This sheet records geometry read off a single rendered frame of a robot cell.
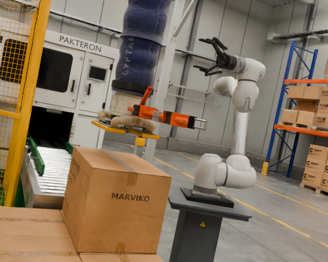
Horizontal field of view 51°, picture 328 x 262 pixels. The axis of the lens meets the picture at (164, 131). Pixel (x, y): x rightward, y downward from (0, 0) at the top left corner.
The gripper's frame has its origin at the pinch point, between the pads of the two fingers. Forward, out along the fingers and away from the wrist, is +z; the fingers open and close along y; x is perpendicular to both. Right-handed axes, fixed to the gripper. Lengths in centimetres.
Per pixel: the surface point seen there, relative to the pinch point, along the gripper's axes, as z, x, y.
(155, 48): 16.8, 17.0, 0.2
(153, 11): 22.7, 14.9, -17.1
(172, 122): 26, -38, 36
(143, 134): 17.5, 8.9, 45.8
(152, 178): 14, -5, 65
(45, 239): 56, 10, 103
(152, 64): 16.5, 17.4, 9.1
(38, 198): 55, 61, 99
